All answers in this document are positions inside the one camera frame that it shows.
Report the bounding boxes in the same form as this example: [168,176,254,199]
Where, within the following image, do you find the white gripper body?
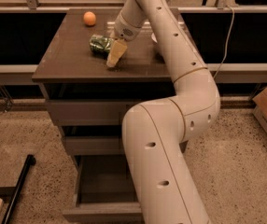
[113,12,142,41]

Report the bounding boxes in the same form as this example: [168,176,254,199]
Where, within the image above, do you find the green can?
[89,35,114,55]

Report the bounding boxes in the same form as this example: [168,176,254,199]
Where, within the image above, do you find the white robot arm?
[106,0,220,224]

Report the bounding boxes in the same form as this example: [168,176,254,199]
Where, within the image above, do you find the brown drawer cabinet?
[32,7,211,224]

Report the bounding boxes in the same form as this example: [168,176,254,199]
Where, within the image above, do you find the top drawer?
[45,100,138,126]

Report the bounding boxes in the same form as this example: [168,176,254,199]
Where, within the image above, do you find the middle drawer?
[62,136,124,156]

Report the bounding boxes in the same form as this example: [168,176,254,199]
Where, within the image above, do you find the open bottom drawer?
[63,155,144,224]

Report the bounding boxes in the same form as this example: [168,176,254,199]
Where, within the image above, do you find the white bowl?
[151,33,157,44]

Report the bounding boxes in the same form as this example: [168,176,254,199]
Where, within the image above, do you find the orange fruit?
[83,11,96,26]

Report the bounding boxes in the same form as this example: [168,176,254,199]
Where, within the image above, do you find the black pole on floor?
[1,154,36,224]

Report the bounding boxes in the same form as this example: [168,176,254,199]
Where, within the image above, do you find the white cable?
[213,5,236,80]

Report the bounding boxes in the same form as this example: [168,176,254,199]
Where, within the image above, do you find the metal railing frame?
[0,0,267,86]

